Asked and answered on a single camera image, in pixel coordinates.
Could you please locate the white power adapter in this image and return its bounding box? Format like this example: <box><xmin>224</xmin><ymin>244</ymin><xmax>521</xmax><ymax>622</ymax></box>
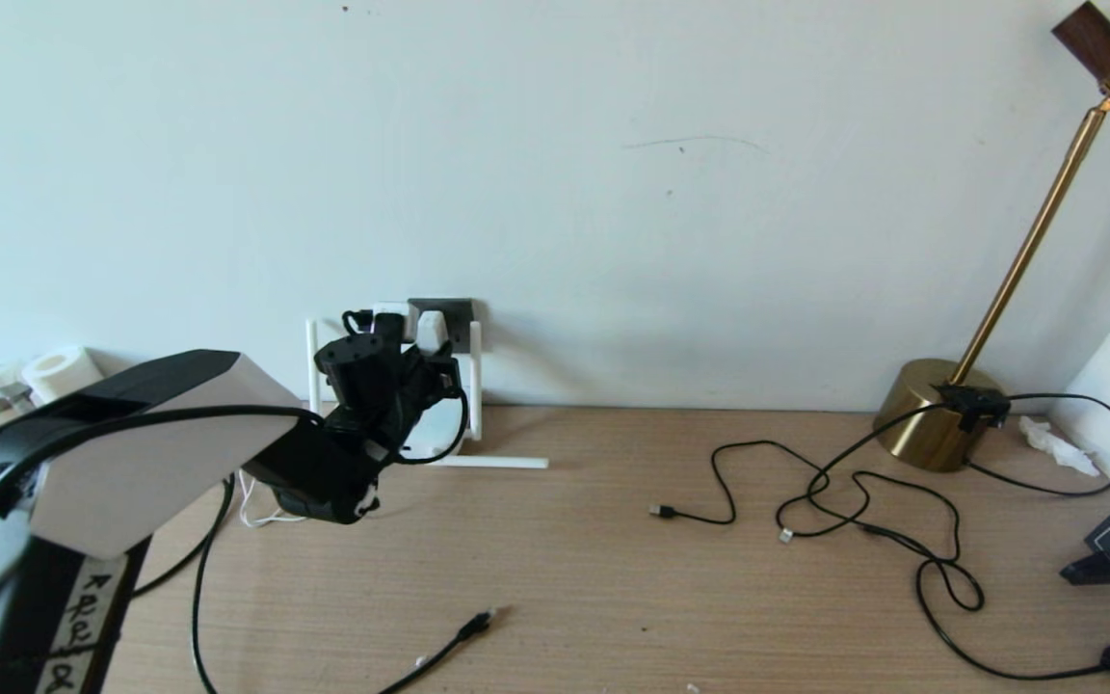
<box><xmin>414</xmin><ymin>308</ymin><xmax>450</xmax><ymax>356</ymax></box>

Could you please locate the white adapter cord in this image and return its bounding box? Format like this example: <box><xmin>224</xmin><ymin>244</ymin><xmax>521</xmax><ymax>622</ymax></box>
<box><xmin>239</xmin><ymin>472</ymin><xmax>310</xmax><ymax>528</ymax></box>

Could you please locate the white router with antennas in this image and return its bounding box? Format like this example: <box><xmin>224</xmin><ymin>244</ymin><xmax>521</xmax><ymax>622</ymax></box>
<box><xmin>304</xmin><ymin>318</ymin><xmax>550</xmax><ymax>470</ymax></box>

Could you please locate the white paper roll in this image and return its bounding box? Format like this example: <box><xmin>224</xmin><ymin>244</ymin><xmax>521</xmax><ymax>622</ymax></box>
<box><xmin>20</xmin><ymin>345</ymin><xmax>105</xmax><ymax>406</ymax></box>

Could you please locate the gold desk lamp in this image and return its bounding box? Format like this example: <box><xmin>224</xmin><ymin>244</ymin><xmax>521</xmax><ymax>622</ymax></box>
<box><xmin>873</xmin><ymin>0</ymin><xmax>1110</xmax><ymax>473</ymax></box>

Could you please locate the black clip on lamp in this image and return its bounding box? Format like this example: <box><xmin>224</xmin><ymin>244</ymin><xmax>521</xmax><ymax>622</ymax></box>
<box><xmin>931</xmin><ymin>383</ymin><xmax>1011</xmax><ymax>432</ymax></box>

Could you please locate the crumpled white tissue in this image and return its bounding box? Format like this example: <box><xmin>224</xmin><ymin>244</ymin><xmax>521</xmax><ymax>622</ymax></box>
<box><xmin>1017</xmin><ymin>414</ymin><xmax>1100</xmax><ymax>478</ymax></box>

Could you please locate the black stand clip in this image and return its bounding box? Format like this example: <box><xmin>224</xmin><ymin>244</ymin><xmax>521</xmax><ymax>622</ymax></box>
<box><xmin>1059</xmin><ymin>554</ymin><xmax>1110</xmax><ymax>586</ymax></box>

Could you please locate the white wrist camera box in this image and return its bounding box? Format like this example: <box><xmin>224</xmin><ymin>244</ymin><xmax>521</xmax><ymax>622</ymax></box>
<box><xmin>372</xmin><ymin>302</ymin><xmax>413</xmax><ymax>340</ymax></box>

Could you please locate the grey wall socket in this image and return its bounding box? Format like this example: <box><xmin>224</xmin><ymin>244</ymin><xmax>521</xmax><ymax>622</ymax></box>
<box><xmin>408</xmin><ymin>298</ymin><xmax>474</xmax><ymax>353</ymax></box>

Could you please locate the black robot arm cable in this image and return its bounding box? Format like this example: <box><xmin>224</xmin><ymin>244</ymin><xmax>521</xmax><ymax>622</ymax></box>
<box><xmin>0</xmin><ymin>308</ymin><xmax>469</xmax><ymax>671</ymax></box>

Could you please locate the black ethernet cable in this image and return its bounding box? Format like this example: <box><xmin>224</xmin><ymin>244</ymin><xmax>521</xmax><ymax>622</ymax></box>
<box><xmin>131</xmin><ymin>477</ymin><xmax>500</xmax><ymax>694</ymax></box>

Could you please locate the black USB cable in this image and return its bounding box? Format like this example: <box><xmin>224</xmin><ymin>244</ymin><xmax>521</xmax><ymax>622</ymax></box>
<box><xmin>649</xmin><ymin>440</ymin><xmax>987</xmax><ymax>613</ymax></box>

